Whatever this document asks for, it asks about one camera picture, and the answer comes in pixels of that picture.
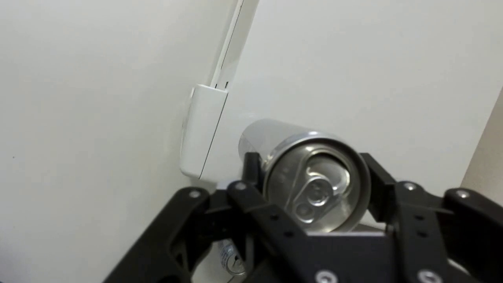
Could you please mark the white folding desk lamp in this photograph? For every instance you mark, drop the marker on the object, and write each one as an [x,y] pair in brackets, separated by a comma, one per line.
[205,126]

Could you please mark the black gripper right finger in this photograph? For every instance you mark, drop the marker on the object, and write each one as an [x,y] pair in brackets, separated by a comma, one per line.
[441,236]

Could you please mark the silver soda can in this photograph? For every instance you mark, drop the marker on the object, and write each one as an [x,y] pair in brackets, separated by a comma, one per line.
[315,189]

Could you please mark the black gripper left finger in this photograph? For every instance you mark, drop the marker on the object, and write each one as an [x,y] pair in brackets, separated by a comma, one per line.
[236,230]

